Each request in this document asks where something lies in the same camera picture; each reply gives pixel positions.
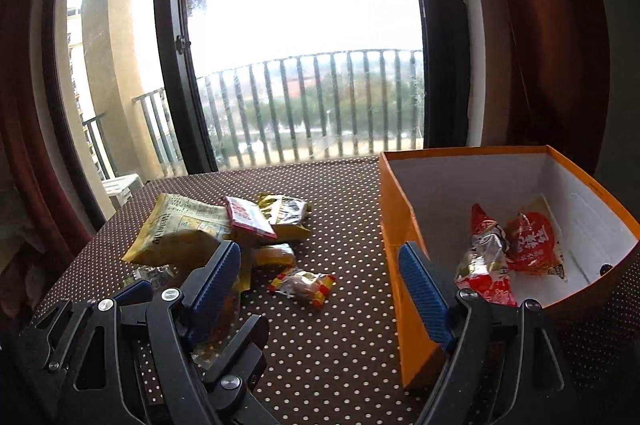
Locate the large yellow snack bag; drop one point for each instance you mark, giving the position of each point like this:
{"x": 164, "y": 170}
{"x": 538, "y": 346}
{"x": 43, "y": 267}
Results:
{"x": 175, "y": 230}

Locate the red round jelly packet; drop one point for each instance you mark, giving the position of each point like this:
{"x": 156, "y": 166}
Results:
{"x": 535, "y": 240}

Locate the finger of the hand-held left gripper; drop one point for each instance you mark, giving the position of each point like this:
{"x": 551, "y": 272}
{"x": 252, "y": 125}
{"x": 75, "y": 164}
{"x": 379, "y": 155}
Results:
{"x": 240, "y": 365}
{"x": 136, "y": 293}

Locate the clear plastic snack packet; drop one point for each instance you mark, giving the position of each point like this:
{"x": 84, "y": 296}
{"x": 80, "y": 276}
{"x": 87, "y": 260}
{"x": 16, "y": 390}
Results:
{"x": 150, "y": 276}

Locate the brown polka dot tablecloth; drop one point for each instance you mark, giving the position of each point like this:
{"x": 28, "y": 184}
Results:
{"x": 340, "y": 205}

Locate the red pink snack packet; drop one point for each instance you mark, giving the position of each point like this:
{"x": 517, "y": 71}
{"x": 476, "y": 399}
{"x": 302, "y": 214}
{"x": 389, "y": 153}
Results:
{"x": 247, "y": 217}

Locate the black window frame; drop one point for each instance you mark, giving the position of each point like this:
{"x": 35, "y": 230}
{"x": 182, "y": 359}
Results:
{"x": 170, "y": 55}

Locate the orange segment candy packet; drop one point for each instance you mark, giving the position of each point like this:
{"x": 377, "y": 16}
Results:
{"x": 272, "y": 255}

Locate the red brown curtain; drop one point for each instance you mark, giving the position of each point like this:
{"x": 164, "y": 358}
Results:
{"x": 30, "y": 130}
{"x": 545, "y": 30}

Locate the orange yellow snack wrapper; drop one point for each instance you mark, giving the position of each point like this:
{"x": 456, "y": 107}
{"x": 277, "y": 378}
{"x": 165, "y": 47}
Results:
{"x": 242, "y": 277}

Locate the white air conditioner unit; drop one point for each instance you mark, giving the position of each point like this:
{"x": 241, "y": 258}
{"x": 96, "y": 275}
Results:
{"x": 122, "y": 190}

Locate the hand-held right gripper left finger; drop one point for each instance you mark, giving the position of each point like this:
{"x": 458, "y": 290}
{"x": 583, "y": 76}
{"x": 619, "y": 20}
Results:
{"x": 217, "y": 285}

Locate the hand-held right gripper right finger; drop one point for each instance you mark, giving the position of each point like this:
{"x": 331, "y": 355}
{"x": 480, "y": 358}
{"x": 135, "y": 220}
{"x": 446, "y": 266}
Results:
{"x": 422, "y": 290}

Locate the red yellow clear candy packet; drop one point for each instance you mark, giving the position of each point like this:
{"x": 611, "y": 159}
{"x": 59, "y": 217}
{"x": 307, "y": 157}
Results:
{"x": 302, "y": 287}

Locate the yellow black snack packet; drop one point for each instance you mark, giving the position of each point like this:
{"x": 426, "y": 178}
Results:
{"x": 287, "y": 212}

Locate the balcony railing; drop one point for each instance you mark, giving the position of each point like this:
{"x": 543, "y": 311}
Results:
{"x": 350, "y": 52}

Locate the red white snack packet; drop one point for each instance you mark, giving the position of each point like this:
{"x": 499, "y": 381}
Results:
{"x": 487, "y": 255}

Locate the orange cardboard box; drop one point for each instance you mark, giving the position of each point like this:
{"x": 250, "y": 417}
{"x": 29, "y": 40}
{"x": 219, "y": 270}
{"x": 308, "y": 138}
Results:
{"x": 400, "y": 215}

